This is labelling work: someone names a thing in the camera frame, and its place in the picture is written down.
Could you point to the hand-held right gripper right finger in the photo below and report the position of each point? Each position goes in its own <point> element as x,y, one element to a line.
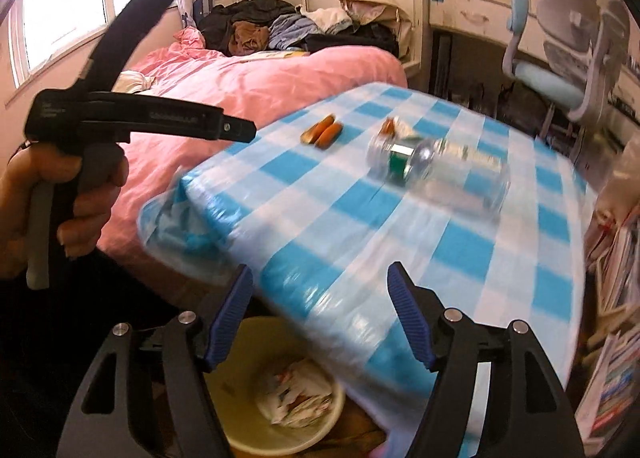
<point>407,318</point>

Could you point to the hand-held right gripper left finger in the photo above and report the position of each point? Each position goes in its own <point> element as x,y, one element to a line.
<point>230,318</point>

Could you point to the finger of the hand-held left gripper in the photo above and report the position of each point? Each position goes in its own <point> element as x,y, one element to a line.
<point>190,122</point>

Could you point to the cream trash bin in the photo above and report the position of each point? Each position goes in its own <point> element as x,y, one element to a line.
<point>250,378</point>

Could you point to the clear plastic bottle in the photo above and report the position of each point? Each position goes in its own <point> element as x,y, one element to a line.
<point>450,177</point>

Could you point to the small white tissue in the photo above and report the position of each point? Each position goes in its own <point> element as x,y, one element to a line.
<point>404,130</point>

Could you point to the person's left hand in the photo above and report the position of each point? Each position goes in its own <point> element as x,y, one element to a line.
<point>95,215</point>

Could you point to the pink blanket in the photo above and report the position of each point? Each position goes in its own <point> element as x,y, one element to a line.
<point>225,82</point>

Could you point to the cream cloth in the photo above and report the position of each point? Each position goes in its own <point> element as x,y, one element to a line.
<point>132,81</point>

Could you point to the brown garment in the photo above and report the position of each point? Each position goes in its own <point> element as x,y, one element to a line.
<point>250,35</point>

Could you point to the yellow book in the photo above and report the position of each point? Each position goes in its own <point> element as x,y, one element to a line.
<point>275,55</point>

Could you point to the blue printed cloth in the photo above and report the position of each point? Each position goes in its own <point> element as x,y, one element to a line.
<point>197,7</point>

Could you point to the blue checked tablecloth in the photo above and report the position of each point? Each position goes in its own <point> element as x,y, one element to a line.
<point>350,218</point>

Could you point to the window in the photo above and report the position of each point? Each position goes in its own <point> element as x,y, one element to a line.
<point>65,2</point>

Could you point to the black clothes pile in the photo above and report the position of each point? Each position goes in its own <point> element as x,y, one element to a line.
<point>235,12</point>

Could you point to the blue striped cloth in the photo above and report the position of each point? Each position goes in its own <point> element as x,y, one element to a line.
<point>295,30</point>

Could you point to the white cloth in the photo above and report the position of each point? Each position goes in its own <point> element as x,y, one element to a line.
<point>325,17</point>

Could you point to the black garment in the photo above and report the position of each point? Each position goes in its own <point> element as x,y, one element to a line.
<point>360,40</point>

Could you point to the stack of notebooks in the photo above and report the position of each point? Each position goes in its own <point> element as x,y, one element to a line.
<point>615,378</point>

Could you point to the blue grey office chair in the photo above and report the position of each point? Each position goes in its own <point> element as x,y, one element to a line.
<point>550,80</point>

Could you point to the white desk with drawers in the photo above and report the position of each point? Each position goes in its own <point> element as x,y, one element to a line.
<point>470,12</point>

